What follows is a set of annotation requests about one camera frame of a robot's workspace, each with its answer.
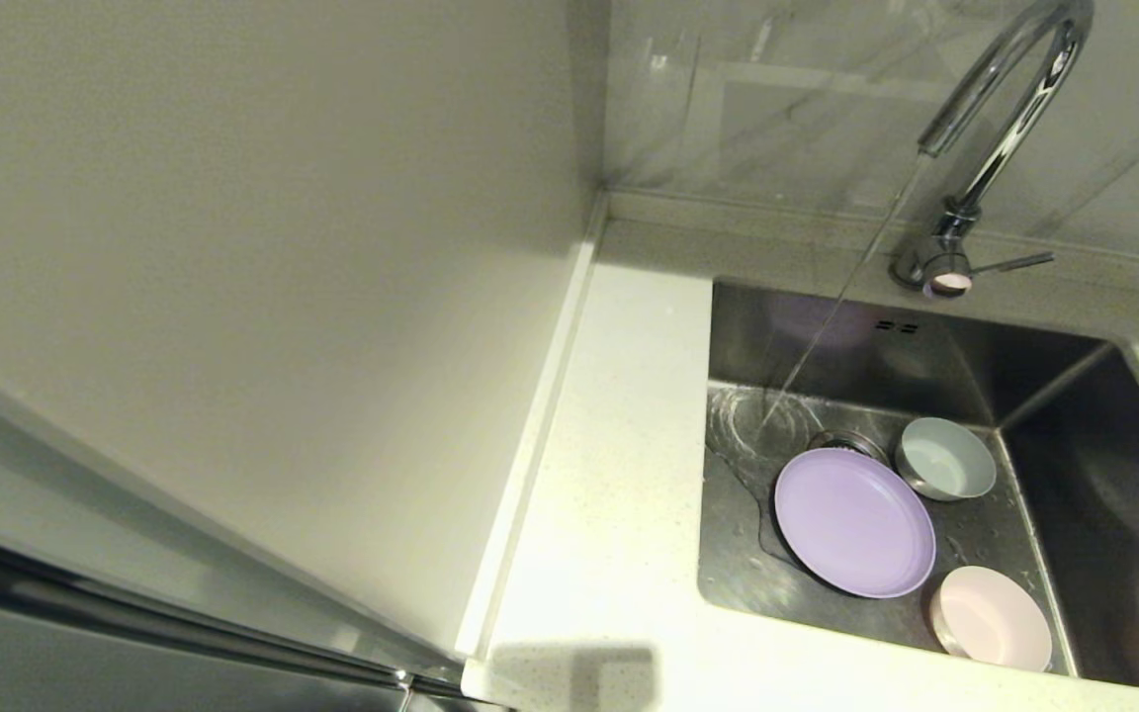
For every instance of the tall beige cabinet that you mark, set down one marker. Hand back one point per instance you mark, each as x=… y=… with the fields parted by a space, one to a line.
x=233 y=297

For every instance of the stone backsplash upstand strip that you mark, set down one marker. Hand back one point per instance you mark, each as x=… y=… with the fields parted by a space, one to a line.
x=777 y=216

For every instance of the round metal drain strainer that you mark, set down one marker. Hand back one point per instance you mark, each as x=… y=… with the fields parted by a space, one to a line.
x=841 y=440

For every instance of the lavender plastic plate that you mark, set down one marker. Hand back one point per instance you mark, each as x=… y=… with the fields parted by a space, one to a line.
x=854 y=520

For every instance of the small pale pink cup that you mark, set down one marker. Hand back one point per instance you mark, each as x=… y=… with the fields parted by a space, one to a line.
x=991 y=619

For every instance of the stainless steel sink basin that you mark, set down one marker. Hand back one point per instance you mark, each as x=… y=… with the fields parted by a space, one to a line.
x=985 y=534

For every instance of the small pale grey-blue cup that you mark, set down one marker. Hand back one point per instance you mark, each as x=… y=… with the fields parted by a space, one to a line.
x=947 y=460

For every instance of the chrome gooseneck faucet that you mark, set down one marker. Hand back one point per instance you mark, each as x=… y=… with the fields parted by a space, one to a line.
x=985 y=74

